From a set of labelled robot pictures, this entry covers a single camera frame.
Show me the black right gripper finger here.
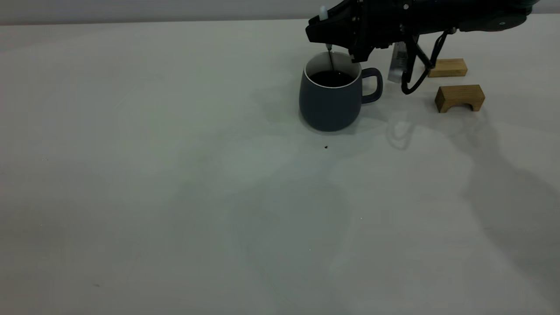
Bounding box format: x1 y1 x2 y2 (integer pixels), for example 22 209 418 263
327 0 363 19
305 17 373 63

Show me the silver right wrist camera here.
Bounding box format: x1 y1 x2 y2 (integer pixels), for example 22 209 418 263
388 42 410 84

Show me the metal spoon pale blue handle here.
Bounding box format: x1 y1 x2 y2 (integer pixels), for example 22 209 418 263
318 5 336 75

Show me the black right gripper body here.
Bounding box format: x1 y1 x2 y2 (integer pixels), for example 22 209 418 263
359 0 418 49

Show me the arched wooden block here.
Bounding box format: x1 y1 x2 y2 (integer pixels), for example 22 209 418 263
434 84 486 114

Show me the dark grey ceramic mug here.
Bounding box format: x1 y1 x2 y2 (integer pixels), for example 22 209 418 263
299 52 384 132

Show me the flat wooden block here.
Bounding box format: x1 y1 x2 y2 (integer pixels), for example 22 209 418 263
427 59 468 78

